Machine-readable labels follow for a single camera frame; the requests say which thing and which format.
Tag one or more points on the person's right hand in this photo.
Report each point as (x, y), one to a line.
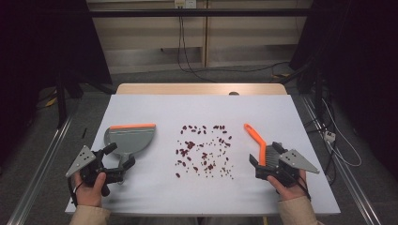
(291, 192)

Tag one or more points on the heap of red beans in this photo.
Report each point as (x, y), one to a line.
(190, 145)

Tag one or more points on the yellow floor tape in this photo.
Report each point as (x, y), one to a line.
(281, 75)
(51, 102)

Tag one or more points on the white power adapter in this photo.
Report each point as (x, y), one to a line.
(329, 136)

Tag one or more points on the white wall socket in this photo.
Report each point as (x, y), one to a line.
(185, 3)

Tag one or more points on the dark round table grommet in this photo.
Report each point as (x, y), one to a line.
(233, 93)

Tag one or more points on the small black floor strip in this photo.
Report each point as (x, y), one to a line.
(84, 132)

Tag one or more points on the orange brush with grey bristles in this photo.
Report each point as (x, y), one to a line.
(258, 140)

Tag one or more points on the grey dustpan with orange edge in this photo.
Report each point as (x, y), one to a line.
(131, 140)

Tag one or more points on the person's left hand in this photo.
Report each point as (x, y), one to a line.
(89, 195)

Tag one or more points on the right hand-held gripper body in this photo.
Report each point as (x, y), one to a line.
(294, 159)

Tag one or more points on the black horizontal bar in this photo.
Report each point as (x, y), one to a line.
(200, 12)

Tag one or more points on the aluminium floor rail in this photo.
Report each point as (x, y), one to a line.
(350, 184)
(37, 175)

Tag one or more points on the dark curtain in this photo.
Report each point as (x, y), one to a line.
(37, 56)
(359, 62)

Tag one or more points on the black metal stand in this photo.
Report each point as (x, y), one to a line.
(318, 93)
(61, 103)

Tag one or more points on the white board sheet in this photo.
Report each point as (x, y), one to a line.
(203, 193)

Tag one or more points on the wooden table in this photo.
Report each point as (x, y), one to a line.
(187, 89)

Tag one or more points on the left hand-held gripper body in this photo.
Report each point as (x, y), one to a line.
(82, 159)

